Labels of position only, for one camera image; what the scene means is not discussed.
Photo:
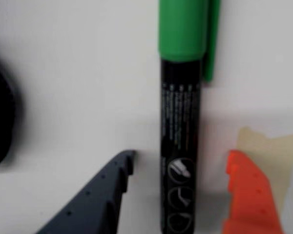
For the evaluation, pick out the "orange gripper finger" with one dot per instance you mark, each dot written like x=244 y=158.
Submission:
x=251 y=200

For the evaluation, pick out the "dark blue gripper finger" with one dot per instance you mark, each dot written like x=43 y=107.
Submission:
x=92 y=202

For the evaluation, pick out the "green capped black marker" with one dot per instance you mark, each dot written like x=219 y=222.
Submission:
x=180 y=109

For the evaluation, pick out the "beige masking tape strip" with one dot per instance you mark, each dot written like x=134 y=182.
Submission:
x=276 y=151

